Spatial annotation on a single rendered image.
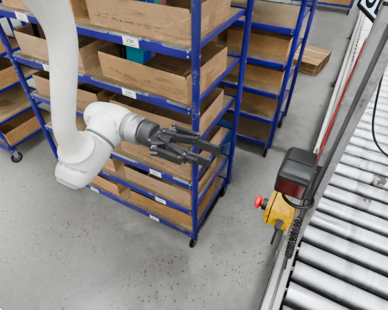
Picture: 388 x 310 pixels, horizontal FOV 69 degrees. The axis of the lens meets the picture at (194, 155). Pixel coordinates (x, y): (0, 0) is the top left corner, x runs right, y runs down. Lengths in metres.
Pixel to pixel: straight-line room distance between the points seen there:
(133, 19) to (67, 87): 0.39
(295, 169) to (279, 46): 1.37
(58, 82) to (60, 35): 0.10
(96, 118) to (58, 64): 0.25
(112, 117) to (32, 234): 1.24
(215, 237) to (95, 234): 0.71
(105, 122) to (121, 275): 0.99
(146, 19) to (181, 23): 0.12
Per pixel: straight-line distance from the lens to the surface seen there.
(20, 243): 1.97
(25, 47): 1.53
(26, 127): 2.43
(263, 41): 1.90
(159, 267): 1.64
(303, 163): 0.59
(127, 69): 1.10
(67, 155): 0.81
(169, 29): 0.93
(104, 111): 0.90
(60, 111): 0.73
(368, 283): 0.92
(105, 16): 1.08
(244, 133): 2.17
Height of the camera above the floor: 1.48
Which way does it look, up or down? 43 degrees down
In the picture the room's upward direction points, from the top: straight up
